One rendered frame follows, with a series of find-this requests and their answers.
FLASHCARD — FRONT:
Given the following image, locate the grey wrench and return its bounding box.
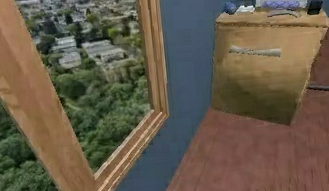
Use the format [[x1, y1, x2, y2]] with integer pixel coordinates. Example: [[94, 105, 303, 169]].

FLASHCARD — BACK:
[[266, 7, 303, 21]]

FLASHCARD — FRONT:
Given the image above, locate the wooden framed window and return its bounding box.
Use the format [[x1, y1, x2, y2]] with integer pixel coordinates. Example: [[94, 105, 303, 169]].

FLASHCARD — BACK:
[[0, 0, 180, 191]]

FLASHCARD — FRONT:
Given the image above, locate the small black box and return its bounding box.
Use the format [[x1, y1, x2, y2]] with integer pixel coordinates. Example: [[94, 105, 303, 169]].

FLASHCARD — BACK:
[[305, 0, 325, 16]]

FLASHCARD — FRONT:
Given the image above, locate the tan wooden drawer cabinet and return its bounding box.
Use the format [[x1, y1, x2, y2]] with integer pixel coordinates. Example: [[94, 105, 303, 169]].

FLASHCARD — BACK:
[[202, 1, 329, 134]]

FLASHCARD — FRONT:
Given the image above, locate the blue round ball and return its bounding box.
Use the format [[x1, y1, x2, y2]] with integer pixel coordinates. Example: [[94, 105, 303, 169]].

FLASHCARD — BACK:
[[223, 0, 239, 15]]

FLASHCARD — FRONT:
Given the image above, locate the dark grey bar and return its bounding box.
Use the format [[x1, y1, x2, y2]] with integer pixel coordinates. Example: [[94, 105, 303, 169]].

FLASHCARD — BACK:
[[306, 82, 329, 96]]

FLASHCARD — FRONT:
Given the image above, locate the purple lumpy cloth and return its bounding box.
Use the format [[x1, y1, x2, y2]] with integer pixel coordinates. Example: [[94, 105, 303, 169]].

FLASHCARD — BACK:
[[261, 0, 301, 14]]

